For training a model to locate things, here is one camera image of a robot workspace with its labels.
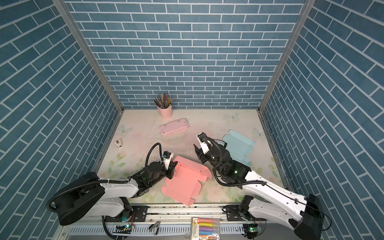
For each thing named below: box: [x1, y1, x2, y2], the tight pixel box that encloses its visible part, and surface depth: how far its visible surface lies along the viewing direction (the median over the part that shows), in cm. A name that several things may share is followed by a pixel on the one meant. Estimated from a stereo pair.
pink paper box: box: [161, 155, 212, 206], surface depth 83 cm
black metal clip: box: [148, 221, 161, 236], surface depth 71 cm
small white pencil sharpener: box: [114, 138, 123, 149], surface depth 101 cm
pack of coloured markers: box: [191, 217, 221, 240], surface depth 70 cm
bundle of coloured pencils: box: [153, 93, 173, 109], surface depth 110 cm
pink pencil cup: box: [158, 106, 173, 119], surface depth 114 cm
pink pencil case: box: [159, 118, 189, 137], surface depth 108 cm
